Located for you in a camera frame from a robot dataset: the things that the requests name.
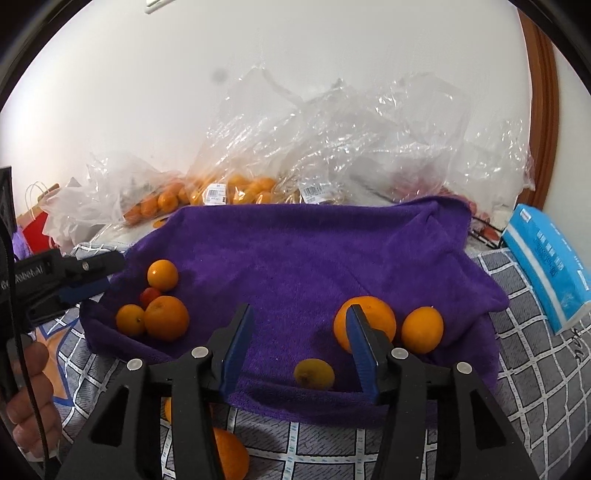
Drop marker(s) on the person's left hand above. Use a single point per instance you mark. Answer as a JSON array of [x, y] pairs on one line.
[[48, 415]]

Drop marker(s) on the white wall switch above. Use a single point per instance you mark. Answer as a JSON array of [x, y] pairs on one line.
[[157, 5]]

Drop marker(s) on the clear plastic bag of oranges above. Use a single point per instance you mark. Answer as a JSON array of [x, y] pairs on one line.
[[244, 184], [147, 201]]

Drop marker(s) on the brown wooden door frame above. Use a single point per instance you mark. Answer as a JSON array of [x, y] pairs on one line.
[[542, 115]]

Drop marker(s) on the red paper bag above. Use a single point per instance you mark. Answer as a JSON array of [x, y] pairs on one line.
[[34, 228]]

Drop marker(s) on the yellow lemon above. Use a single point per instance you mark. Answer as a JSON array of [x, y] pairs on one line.
[[314, 374]]

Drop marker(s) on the light purple cloth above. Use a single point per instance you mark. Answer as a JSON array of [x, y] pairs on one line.
[[19, 244]]

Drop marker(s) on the grey grid patterned blanket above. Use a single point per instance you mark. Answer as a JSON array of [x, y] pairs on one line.
[[531, 392]]

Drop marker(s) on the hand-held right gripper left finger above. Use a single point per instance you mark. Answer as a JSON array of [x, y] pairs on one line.
[[238, 355]]

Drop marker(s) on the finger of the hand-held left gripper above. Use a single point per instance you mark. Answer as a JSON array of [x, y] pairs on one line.
[[85, 290], [92, 265]]

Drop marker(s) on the small red tomato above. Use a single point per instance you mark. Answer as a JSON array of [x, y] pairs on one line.
[[150, 295]]

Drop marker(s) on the large orange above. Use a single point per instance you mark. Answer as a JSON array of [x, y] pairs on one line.
[[378, 318]]

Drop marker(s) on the crumpled clear plastic bag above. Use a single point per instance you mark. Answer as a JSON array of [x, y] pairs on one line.
[[415, 138]]

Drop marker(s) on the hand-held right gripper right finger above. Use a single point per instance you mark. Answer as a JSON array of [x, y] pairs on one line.
[[362, 355]]

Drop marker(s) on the purple towel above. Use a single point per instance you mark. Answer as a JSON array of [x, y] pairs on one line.
[[286, 258]]

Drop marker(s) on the blue tissue pack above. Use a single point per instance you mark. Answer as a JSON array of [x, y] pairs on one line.
[[545, 263]]

